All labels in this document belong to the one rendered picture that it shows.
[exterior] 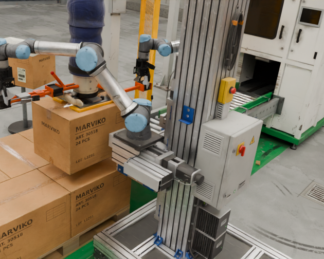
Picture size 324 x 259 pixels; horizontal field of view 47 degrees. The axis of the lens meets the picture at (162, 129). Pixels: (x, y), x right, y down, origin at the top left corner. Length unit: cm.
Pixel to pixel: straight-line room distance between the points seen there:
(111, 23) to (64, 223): 212
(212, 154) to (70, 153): 93
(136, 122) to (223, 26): 67
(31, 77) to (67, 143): 182
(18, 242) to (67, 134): 73
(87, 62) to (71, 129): 57
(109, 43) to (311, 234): 265
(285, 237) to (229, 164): 150
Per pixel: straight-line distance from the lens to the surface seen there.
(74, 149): 248
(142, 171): 209
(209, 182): 215
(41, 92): 240
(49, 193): 262
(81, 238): 304
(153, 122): 371
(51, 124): 253
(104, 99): 263
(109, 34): 399
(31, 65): 412
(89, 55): 196
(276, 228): 348
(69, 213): 271
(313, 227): 366
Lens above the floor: 205
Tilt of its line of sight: 25 degrees down
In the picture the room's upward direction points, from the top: 6 degrees clockwise
